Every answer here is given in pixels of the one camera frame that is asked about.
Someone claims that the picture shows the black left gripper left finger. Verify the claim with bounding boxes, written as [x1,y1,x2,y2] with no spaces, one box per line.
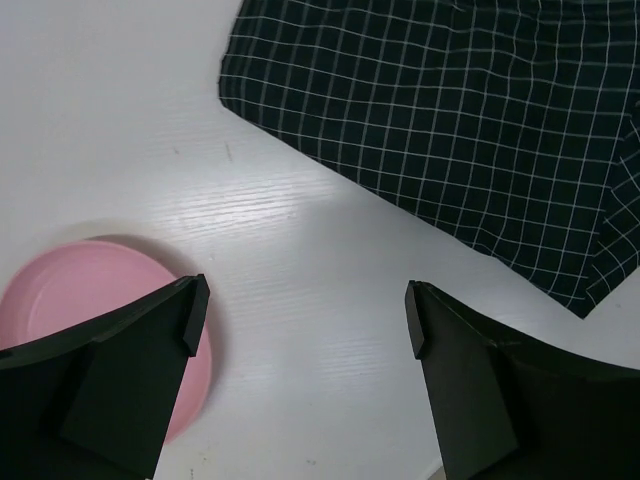
[1,275,210,479]

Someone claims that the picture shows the pink plastic plate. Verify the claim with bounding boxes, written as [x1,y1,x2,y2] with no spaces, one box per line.
[1,241,212,446]

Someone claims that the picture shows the dark checkered cloth placemat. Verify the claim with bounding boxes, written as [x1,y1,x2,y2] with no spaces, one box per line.
[218,1,639,317]

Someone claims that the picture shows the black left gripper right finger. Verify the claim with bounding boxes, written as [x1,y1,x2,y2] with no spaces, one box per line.
[405,281,639,479]

